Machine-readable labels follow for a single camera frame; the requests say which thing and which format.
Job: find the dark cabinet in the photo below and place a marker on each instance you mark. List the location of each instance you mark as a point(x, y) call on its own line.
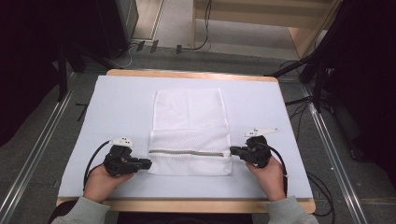
point(115, 21)

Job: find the black metal stand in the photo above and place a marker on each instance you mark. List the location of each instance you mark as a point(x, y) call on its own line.
point(62, 71)
point(317, 71)

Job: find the white table mat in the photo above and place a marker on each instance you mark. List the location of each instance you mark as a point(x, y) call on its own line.
point(124, 105)

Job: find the person's right hand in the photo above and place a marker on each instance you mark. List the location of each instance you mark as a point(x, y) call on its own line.
point(269, 180)

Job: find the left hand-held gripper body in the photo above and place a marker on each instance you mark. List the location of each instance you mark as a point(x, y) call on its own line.
point(120, 161)

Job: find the wooden table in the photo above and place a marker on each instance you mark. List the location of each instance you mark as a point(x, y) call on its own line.
point(186, 206)

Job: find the light wooden shelf unit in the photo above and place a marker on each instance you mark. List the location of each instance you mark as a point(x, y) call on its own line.
point(249, 18)

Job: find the metal floor rail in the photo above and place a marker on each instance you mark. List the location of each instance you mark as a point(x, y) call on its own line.
point(336, 155)
point(40, 133)

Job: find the person's left hand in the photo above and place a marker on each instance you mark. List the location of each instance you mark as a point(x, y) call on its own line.
point(101, 183)

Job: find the white mesh laundry bag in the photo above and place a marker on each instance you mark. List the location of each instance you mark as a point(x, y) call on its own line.
point(190, 130)

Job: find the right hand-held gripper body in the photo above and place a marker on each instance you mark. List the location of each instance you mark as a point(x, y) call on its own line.
point(257, 152)

